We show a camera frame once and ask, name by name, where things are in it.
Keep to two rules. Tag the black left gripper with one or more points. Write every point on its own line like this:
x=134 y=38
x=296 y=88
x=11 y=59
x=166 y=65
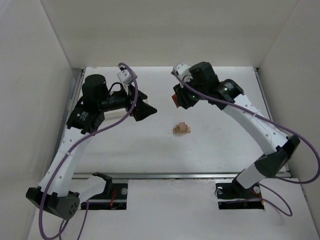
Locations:
x=132 y=103

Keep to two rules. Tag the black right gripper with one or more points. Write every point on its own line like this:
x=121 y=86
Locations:
x=180 y=95

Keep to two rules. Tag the orange triangular wood block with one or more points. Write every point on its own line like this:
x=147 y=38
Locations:
x=175 y=100

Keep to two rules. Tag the white plastic tray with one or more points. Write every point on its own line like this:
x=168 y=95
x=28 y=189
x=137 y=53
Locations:
x=118 y=110

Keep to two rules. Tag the light wood cube block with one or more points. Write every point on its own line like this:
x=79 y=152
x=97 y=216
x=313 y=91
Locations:
x=182 y=126

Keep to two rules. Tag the striped dark wood block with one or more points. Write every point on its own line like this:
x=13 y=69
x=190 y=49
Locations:
x=179 y=131

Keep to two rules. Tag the long light wood block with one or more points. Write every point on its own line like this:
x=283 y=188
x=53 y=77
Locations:
x=181 y=133

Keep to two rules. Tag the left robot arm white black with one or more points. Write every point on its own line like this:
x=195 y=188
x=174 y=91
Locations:
x=53 y=193

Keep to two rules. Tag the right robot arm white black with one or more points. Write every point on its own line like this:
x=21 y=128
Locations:
x=277 y=147

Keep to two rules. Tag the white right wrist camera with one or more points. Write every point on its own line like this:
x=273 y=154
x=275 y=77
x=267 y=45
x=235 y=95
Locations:
x=181 y=72

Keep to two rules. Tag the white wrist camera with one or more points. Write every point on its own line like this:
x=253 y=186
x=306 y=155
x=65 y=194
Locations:
x=125 y=79
x=181 y=72

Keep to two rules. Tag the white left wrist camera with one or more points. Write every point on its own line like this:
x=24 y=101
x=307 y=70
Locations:
x=125 y=79

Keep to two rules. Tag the aluminium rail left side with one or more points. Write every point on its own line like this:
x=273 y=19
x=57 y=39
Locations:
x=77 y=77

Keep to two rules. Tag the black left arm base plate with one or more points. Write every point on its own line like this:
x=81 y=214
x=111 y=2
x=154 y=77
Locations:
x=114 y=200

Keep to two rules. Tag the aluminium rail front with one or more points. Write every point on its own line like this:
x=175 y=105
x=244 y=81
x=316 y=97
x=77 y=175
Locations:
x=173 y=175

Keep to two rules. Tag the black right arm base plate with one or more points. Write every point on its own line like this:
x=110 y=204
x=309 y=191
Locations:
x=231 y=197

